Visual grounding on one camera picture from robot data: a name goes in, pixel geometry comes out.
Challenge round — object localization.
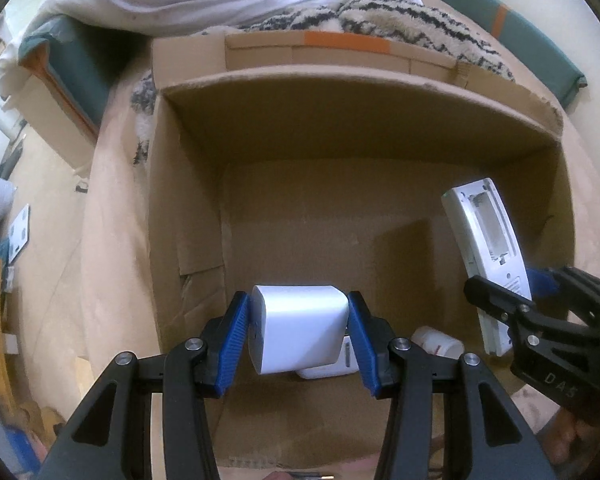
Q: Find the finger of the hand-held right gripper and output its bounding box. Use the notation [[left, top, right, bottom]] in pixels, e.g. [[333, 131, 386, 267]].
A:
[[526, 265, 600, 326], [463, 273, 537, 333]]

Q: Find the white bottle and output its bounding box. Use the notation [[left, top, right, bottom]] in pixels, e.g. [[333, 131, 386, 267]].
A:
[[411, 326, 465, 359]]

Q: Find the blue box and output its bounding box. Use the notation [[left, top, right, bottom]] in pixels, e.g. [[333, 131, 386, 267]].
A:
[[0, 422, 43, 468]]

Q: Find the white booklet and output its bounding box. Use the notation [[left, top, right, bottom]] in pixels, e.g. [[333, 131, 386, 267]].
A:
[[7, 204, 32, 263]]

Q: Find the cardboard box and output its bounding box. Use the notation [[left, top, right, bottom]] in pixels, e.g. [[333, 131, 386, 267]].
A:
[[147, 30, 576, 480]]

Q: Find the white charger block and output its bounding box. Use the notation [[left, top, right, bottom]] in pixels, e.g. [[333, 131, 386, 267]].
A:
[[247, 284, 351, 377]]

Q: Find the white power adapter with slot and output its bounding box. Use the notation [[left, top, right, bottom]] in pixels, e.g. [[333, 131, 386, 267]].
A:
[[295, 335, 362, 381]]

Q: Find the black and cream patterned blanket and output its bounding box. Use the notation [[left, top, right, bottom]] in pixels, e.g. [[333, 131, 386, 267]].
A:
[[130, 0, 518, 166]]

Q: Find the white and silver phone handset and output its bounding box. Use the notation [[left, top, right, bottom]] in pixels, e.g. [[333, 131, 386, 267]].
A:
[[441, 177, 533, 356]]

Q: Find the beige bed cover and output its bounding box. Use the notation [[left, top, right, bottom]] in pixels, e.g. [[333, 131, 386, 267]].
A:
[[77, 0, 600, 480]]

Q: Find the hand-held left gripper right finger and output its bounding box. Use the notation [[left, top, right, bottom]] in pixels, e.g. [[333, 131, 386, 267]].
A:
[[347, 290, 556, 480]]

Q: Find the teal cushion with orange stripe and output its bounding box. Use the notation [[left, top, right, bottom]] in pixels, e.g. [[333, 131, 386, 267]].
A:
[[439, 0, 587, 109]]

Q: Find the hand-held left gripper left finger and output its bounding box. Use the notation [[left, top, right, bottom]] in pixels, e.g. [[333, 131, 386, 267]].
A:
[[37, 290, 253, 480]]

